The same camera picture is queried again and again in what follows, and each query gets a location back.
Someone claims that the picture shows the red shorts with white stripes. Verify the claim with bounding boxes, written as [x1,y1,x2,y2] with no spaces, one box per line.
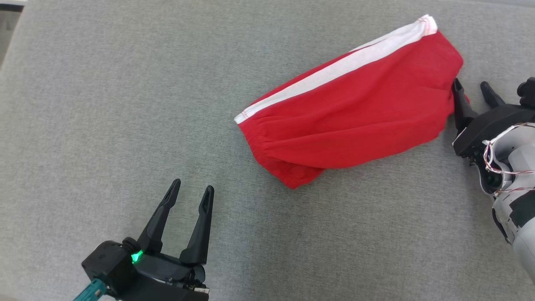
[234,15,465,189]

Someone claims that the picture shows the thin red white wire bundle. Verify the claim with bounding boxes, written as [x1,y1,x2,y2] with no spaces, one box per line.
[482,122,535,195]

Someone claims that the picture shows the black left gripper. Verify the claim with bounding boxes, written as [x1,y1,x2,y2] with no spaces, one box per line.
[81,179,215,301]

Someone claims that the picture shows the teal plug black cable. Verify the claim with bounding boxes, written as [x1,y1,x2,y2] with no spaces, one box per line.
[73,278,107,301]

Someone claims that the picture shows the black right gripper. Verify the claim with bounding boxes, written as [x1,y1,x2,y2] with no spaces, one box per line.
[451,77,535,159]

